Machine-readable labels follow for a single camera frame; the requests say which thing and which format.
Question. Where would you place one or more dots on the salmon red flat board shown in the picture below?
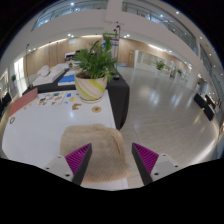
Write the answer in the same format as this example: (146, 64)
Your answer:
(23, 101)

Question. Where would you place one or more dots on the group of black chairs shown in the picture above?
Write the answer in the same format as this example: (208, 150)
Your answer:
(5, 100)
(205, 106)

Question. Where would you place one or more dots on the colourful printed sheet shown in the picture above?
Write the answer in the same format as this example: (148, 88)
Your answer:
(50, 99)

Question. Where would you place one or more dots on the small potted plant by window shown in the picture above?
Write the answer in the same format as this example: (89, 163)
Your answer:
(13, 77)

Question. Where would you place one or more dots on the beige towel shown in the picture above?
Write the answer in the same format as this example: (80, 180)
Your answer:
(103, 150)

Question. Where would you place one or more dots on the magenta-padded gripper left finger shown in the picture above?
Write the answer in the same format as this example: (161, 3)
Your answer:
(78, 160)

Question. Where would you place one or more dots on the blue board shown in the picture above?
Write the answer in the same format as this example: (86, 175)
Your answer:
(66, 80)

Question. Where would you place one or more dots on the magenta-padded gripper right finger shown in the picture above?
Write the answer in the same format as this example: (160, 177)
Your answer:
(146, 160)

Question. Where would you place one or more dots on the potted plant by wooden wall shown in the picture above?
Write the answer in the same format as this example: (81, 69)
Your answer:
(160, 65)

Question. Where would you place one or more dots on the potted plant in striped pot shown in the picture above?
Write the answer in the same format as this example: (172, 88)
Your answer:
(90, 88)

